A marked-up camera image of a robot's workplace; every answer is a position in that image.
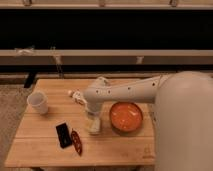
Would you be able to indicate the white plastic cup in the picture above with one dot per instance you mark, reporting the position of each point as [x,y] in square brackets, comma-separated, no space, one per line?
[38,101]

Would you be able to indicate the orange ceramic bowl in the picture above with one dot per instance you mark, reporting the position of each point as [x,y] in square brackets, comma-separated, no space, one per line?
[125,116]

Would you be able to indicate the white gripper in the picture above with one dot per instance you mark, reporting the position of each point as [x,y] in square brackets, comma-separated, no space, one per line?
[93,115]

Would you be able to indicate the black smartphone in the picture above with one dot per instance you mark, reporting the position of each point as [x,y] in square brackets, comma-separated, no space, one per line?
[63,135]

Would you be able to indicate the black table leg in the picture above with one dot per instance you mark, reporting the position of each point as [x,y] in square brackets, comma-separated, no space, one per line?
[30,79]

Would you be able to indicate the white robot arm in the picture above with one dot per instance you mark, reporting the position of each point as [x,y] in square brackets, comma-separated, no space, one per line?
[183,112]

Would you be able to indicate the dark red oval object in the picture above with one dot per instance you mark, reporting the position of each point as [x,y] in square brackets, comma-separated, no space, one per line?
[76,141]

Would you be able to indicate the grey metal rail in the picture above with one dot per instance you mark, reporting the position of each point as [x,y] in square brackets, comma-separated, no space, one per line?
[88,57]

